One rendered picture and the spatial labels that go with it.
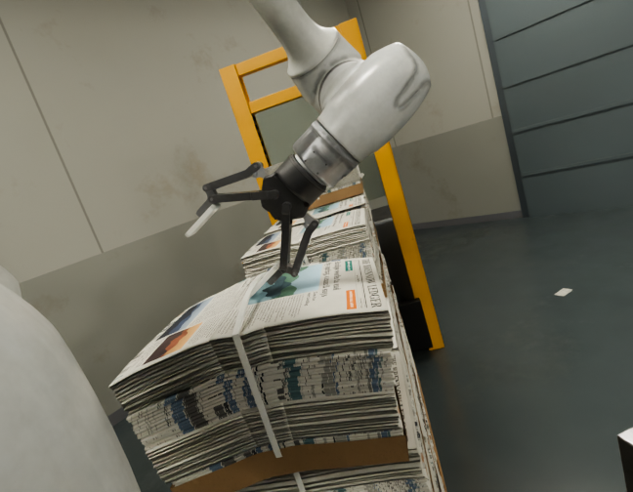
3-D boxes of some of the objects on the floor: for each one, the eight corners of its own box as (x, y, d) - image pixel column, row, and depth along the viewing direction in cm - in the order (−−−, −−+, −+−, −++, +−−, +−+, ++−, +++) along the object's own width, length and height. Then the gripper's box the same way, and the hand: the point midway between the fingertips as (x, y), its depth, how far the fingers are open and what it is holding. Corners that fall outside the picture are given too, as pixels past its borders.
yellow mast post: (322, 374, 248) (218, 69, 211) (324, 366, 257) (224, 72, 219) (337, 371, 247) (233, 63, 209) (338, 363, 255) (239, 66, 218)
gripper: (244, 106, 56) (151, 214, 61) (368, 232, 58) (270, 325, 63) (257, 110, 63) (174, 206, 68) (367, 223, 65) (278, 307, 71)
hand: (225, 259), depth 66 cm, fingers open, 13 cm apart
